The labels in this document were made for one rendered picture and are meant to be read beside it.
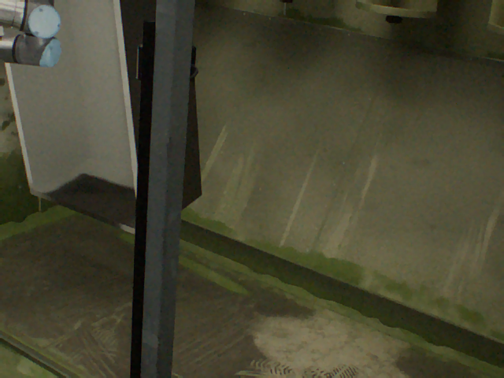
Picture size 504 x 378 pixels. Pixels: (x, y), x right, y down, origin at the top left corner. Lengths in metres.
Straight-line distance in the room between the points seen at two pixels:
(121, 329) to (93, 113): 0.90
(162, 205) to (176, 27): 0.33
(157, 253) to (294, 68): 2.33
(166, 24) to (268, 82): 2.41
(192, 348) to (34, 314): 0.65
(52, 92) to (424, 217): 1.59
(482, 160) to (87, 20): 1.68
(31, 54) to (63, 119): 0.83
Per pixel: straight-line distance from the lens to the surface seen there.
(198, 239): 3.65
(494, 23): 3.02
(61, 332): 3.02
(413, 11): 3.12
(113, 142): 3.22
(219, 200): 3.61
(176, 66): 1.34
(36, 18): 2.21
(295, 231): 3.39
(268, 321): 3.14
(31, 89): 3.04
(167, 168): 1.39
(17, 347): 2.96
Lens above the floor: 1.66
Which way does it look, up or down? 21 degrees down
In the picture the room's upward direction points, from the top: 6 degrees clockwise
